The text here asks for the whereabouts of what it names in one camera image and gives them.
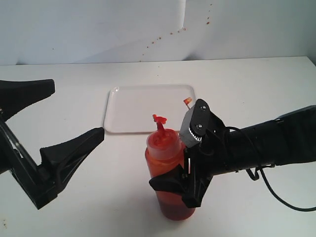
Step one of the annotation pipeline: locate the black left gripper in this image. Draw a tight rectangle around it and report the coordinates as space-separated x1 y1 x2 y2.
0 79 105 209

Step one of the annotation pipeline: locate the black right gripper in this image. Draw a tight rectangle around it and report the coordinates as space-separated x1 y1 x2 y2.
148 120 233 208

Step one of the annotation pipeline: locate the orange sauce squeeze bottle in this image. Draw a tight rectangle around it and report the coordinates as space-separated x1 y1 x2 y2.
145 123 195 221

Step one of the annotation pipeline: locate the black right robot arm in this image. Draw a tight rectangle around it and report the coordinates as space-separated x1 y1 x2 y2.
149 99 316 208

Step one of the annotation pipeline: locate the red sauce blob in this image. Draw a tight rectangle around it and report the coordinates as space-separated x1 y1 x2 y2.
153 114 167 124

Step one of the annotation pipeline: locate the white rectangular plastic tray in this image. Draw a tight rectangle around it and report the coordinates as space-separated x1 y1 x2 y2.
104 84 196 134

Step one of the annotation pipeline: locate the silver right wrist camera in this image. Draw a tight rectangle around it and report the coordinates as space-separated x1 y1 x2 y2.
179 98 218 149

